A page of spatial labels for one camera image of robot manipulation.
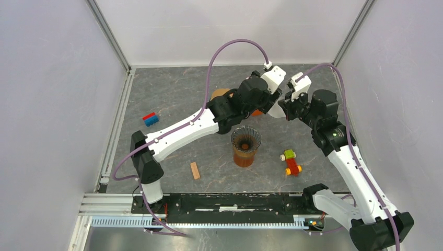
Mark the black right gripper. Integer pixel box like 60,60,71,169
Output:
278,87,320,129

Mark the brown paper coffee filter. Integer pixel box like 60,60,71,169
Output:
209,88,236,101

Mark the orange glass carafe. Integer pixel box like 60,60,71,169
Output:
233,153,255,167

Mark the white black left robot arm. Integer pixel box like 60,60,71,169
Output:
131,66,286,213

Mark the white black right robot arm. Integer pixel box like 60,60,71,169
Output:
278,89,414,250

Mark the orange coffee filter box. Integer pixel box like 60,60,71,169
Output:
251,109,263,117

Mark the colourful toy car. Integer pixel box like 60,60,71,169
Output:
279,149,302,176

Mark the small wooden block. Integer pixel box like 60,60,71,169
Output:
190,162,201,180

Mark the red blue small object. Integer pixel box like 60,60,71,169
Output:
142,112,159,127

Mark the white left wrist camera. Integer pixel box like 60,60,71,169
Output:
260,66,286,94

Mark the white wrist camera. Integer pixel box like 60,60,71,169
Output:
260,66,286,94
288,72,312,101

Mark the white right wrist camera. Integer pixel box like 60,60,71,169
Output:
288,72,312,101

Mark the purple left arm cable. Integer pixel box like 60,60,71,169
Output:
111,39,273,237

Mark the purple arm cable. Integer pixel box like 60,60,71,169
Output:
296,62,401,251
111,39,273,237

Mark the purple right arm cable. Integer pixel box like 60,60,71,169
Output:
296,62,401,251

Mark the grey slotted cable duct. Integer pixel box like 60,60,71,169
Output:
90,216,324,230

